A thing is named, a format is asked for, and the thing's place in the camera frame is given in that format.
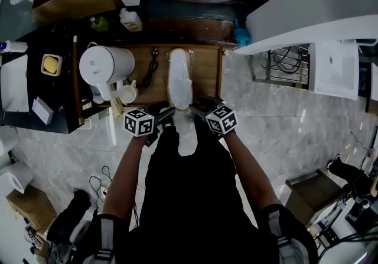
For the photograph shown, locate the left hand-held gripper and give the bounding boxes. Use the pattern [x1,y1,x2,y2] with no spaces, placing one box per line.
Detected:
[123,100,177,148]

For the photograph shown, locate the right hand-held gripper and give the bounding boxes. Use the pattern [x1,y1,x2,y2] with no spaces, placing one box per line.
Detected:
[188,96,238,139]

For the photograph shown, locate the white slippers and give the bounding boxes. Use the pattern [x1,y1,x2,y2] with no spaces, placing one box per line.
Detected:
[166,47,195,112]

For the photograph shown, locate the person's right forearm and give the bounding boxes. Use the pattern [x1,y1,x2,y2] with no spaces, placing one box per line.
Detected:
[220,131,281,213]

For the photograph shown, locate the person's left forearm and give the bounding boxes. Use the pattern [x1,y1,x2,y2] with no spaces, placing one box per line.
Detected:
[102,134,149,224]

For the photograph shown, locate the wooden tray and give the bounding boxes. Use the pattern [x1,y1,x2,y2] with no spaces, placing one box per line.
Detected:
[73,44,224,109]

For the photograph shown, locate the cream cup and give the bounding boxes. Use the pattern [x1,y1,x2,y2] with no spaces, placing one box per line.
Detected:
[120,79,139,105]

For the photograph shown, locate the light wooden sticks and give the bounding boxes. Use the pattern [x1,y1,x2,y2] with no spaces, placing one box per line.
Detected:
[109,82,125,118]

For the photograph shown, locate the white electric kettle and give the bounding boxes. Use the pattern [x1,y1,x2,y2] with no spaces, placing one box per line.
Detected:
[79,45,136,105]

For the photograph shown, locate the person's black clothing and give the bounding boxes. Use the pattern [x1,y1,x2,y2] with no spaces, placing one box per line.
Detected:
[47,115,318,264]

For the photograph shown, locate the blue bath sponge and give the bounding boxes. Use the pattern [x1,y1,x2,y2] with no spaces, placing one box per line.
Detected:
[233,18,252,47]

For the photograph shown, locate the dark rod with brass ends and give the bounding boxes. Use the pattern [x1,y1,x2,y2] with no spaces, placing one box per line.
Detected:
[72,35,86,125]

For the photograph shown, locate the white plastic bottle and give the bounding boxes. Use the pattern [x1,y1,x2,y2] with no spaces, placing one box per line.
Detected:
[119,7,144,32]

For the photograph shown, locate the green bottle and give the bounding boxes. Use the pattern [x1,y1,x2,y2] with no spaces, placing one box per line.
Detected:
[89,16,110,33]

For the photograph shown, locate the black counter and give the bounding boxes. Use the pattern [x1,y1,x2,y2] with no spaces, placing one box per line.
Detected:
[0,28,113,135]

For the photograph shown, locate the small white box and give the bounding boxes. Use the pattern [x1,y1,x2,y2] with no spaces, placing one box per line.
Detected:
[30,96,55,126]

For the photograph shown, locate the yellow soap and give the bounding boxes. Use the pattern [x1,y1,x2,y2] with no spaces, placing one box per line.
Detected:
[43,56,58,74]

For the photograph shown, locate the black bag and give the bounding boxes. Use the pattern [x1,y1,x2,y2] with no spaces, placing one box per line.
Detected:
[46,188,92,247]

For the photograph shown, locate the printed paper sheet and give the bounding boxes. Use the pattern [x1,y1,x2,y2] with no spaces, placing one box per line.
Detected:
[309,40,360,101]

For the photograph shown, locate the large white cabinet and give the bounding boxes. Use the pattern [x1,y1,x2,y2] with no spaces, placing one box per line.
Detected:
[235,0,378,56]

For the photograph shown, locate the closed cardboard box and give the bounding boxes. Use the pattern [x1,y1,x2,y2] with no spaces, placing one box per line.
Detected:
[5,185,57,233]

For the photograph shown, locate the white paper roll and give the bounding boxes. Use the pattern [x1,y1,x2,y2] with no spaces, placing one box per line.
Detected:
[0,161,34,198]

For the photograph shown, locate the white spray bottle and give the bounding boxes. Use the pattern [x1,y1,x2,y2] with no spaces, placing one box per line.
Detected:
[0,40,28,54]

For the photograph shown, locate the black power cable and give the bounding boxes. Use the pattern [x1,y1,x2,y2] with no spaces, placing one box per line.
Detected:
[138,47,161,89]

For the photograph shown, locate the thin black floor cable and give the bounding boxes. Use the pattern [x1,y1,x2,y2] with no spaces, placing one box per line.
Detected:
[88,165,113,201]

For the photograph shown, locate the metal wire rack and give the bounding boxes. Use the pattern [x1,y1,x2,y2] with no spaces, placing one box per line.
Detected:
[252,45,311,90]

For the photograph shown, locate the person's left grey shoulder strap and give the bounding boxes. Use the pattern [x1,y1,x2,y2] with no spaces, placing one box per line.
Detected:
[93,216,116,263]

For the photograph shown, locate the person's grey shoulder strap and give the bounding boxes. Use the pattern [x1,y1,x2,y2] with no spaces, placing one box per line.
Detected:
[266,209,298,264]
[93,216,116,263]

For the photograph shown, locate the person's right grey shoulder strap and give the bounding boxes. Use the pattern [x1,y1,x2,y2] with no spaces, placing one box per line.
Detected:
[266,209,298,264]

